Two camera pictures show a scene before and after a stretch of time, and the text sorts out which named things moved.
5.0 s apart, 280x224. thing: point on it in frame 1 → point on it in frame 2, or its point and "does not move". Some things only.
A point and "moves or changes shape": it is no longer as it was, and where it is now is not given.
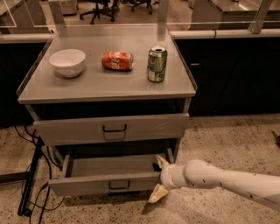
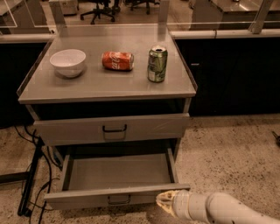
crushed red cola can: [117, 60] does not move
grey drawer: [108, 176] moves or changes shape
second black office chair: [147, 3] does not move
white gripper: [165, 176] → [179, 203]
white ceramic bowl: [68, 62] does not move
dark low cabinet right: [234, 76] does not move
